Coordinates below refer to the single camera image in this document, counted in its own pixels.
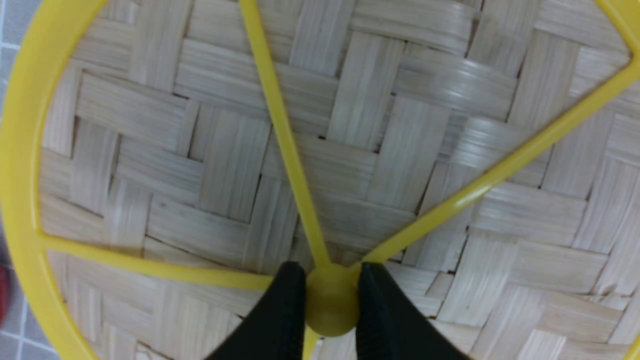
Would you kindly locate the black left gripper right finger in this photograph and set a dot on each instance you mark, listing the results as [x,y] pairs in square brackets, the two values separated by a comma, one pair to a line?
[390,327]

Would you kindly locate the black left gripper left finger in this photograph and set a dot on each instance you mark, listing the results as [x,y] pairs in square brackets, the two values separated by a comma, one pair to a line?
[274,329]

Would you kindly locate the woven bamboo steamer lid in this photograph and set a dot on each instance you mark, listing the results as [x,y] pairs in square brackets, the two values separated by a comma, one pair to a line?
[160,160]

